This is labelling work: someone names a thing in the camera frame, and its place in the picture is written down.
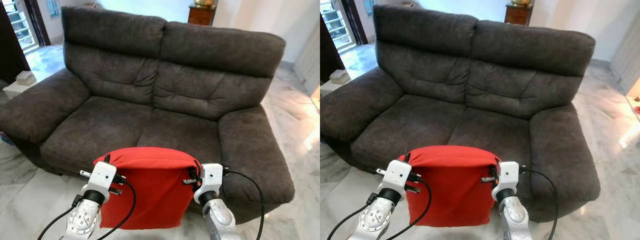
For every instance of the brass bowl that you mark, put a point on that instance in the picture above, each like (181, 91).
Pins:
(204, 2)
(520, 2)

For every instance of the beige tissue box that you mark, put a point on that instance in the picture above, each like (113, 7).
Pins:
(25, 78)
(340, 76)

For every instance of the grey two-seat fabric sofa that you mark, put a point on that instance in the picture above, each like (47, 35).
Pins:
(460, 110)
(150, 110)

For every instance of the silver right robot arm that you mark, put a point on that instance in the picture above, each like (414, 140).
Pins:
(217, 220)
(515, 220)

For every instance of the brown wooden cabinet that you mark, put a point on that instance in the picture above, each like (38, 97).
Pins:
(517, 14)
(201, 15)

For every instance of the window with metal grille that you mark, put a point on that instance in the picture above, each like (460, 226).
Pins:
(337, 25)
(20, 25)

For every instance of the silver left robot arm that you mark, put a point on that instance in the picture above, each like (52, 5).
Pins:
(85, 217)
(377, 217)

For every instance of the red pillow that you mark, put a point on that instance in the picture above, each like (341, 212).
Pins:
(150, 190)
(455, 190)

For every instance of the dark wooden door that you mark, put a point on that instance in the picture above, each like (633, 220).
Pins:
(10, 50)
(330, 55)

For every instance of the white pleated curtain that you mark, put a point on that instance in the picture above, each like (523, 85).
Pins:
(627, 60)
(310, 60)

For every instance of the white side table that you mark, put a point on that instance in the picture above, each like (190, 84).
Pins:
(15, 90)
(332, 90)

